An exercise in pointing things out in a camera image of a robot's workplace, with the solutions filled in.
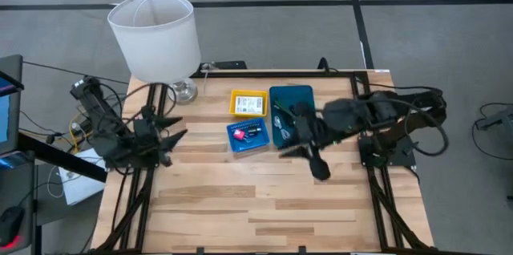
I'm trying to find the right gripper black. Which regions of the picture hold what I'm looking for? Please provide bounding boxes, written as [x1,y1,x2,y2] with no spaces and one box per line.
[279,116,332,181]

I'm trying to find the grey floor stand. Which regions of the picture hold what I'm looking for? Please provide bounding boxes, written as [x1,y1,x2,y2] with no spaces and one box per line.
[475,106,513,132]

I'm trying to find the yellow cable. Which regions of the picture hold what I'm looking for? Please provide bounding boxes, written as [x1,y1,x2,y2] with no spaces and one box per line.
[67,113,87,152]

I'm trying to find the table lamp white shade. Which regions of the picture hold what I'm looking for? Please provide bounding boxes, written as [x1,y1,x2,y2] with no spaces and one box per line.
[107,0,201,106]

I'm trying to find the black power strip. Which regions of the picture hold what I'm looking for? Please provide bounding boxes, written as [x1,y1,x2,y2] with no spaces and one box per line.
[214,60,248,71]

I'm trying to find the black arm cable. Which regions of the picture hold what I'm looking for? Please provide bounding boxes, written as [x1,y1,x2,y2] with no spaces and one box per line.
[98,81,178,122]
[394,97,450,158]

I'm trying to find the small blue plastic bin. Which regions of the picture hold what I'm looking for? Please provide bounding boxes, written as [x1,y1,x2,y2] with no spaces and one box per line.
[226,117,271,154]

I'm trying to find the large teal plastic bin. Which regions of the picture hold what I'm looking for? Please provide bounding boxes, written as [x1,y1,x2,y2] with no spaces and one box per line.
[269,84,317,148]

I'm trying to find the white cardboard box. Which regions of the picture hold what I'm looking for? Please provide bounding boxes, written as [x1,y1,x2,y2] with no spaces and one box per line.
[59,148,107,207]

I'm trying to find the black desk beam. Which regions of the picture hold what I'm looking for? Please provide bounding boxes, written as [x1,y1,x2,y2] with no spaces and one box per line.
[18,132,109,184]

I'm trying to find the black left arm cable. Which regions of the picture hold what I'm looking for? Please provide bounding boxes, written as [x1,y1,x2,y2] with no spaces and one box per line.
[98,81,178,122]

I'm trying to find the black floor cable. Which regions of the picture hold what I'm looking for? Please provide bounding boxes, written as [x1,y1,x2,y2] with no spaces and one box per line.
[471,102,513,162]

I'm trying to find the yellow plastic bin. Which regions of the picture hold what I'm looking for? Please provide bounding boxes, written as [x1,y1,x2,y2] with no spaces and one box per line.
[228,89,269,119]

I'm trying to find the black computer mouse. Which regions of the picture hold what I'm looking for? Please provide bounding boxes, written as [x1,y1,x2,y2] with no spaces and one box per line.
[0,205,26,249]

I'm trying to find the laptop screen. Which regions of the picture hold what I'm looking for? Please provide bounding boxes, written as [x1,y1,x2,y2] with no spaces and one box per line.
[0,54,25,156]

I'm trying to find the white cable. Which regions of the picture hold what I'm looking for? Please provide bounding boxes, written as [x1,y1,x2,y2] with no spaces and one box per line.
[273,115,293,141]

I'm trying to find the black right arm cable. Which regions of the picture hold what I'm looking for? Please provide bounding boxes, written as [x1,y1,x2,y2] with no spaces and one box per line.
[394,97,450,158]

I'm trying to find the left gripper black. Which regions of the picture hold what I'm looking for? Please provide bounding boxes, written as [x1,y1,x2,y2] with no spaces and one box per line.
[134,116,188,156]

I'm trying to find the white printed product box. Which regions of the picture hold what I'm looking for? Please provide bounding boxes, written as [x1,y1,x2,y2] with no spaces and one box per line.
[234,95,265,115]

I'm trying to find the green black braided cable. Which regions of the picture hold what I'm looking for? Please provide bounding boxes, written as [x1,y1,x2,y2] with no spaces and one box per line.
[273,100,298,117]

